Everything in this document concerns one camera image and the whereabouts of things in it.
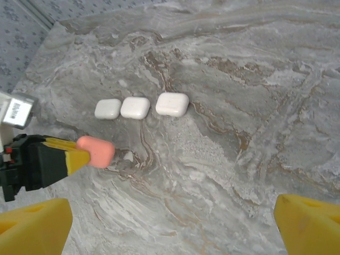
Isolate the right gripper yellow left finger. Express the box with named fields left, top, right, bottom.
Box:
left=0, top=198, right=73, bottom=255

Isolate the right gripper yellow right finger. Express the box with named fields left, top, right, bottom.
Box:
left=274, top=193, right=340, bottom=255

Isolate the orange earbud charging case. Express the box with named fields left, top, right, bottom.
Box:
left=76, top=135, right=116, bottom=168

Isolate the white earbud charging case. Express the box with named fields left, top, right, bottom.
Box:
left=155, top=92, right=190, bottom=117
left=94, top=98, right=122, bottom=120
left=120, top=97, right=151, bottom=120

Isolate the aluminium corner post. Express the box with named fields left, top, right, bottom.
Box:
left=18, top=0, right=56, bottom=29

